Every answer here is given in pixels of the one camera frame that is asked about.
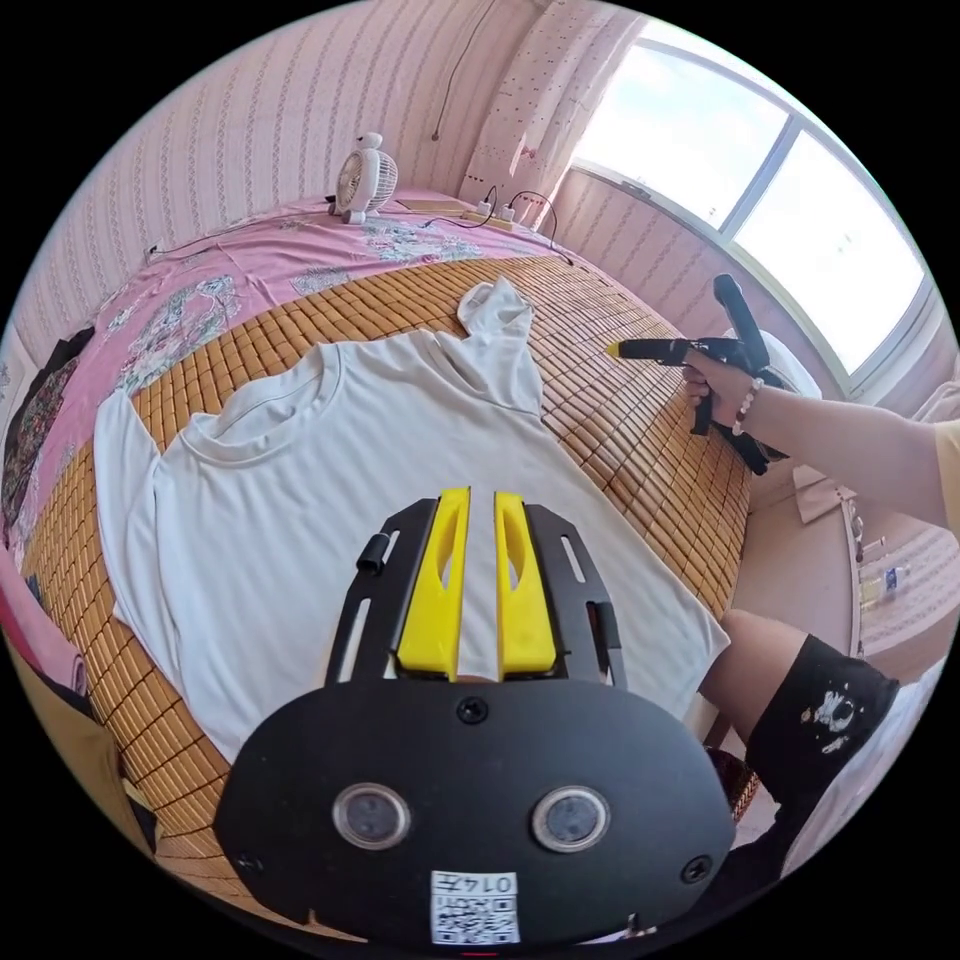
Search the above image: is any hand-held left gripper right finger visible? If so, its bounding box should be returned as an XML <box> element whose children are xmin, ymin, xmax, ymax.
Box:
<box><xmin>494</xmin><ymin>490</ymin><xmax>561</xmax><ymax>679</ymax></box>

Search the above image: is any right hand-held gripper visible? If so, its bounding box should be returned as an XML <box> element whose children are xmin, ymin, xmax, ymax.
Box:
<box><xmin>605</xmin><ymin>335</ymin><xmax>790</xmax><ymax>478</ymax></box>

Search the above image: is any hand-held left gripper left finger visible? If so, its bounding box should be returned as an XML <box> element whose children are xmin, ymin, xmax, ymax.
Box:
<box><xmin>397</xmin><ymin>487</ymin><xmax>472</xmax><ymax>681</ymax></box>

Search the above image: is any white long sleeve shirt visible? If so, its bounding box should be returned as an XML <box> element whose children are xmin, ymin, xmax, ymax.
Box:
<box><xmin>93</xmin><ymin>277</ymin><xmax>733</xmax><ymax>766</ymax></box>

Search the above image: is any person's right forearm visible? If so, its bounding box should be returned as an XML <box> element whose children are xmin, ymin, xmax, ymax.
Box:
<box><xmin>738</xmin><ymin>380</ymin><xmax>960</xmax><ymax>538</ymax></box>

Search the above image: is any person's right hand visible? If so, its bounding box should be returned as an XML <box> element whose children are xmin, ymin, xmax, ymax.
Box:
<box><xmin>680</xmin><ymin>347</ymin><xmax>766</xmax><ymax>439</ymax></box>

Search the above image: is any bed with woven mat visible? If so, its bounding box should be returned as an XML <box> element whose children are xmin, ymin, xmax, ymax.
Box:
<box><xmin>0</xmin><ymin>191</ymin><xmax>763</xmax><ymax>939</ymax></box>

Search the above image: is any power strip with chargers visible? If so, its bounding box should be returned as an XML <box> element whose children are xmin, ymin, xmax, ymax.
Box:
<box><xmin>459</xmin><ymin>196</ymin><xmax>520</xmax><ymax>228</ymax></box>

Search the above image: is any large bright window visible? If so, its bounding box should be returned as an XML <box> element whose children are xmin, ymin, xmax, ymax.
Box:
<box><xmin>569</xmin><ymin>37</ymin><xmax>940</xmax><ymax>393</ymax></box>

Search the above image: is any pink dotted curtain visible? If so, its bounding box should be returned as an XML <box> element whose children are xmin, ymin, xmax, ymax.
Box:
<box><xmin>464</xmin><ymin>0</ymin><xmax>654</xmax><ymax>234</ymax></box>

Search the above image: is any small white fan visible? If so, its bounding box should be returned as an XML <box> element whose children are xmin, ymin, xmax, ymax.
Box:
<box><xmin>335</xmin><ymin>131</ymin><xmax>400</xmax><ymax>226</ymax></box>

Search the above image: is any person's body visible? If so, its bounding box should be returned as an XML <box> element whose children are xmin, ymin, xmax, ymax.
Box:
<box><xmin>701</xmin><ymin>418</ymin><xmax>960</xmax><ymax>901</ymax></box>

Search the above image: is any dark floral garment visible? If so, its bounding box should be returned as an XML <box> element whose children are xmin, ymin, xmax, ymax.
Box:
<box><xmin>0</xmin><ymin>324</ymin><xmax>97</xmax><ymax>543</ymax></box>

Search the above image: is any black charging cable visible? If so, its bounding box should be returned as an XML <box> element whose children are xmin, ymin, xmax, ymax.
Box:
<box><xmin>514</xmin><ymin>190</ymin><xmax>577</xmax><ymax>268</ymax></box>

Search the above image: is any black wall cable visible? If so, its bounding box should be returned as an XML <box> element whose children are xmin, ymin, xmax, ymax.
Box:
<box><xmin>428</xmin><ymin>0</ymin><xmax>483</xmax><ymax>144</ymax></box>

